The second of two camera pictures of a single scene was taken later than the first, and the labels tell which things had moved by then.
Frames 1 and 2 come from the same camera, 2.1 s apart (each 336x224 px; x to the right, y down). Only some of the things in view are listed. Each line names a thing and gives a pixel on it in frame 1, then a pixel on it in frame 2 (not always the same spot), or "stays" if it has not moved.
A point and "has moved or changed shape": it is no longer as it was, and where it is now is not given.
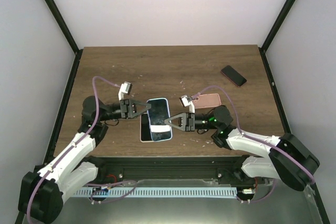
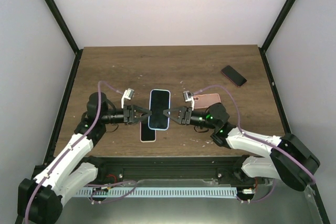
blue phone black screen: (157, 114) has moved or changed shape
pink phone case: (206, 100) stays
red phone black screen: (233, 75) stays
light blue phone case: (158, 112) has moved or changed shape
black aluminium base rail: (122, 169) stays
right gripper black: (188, 121) → (186, 113)
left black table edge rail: (55, 130) stays
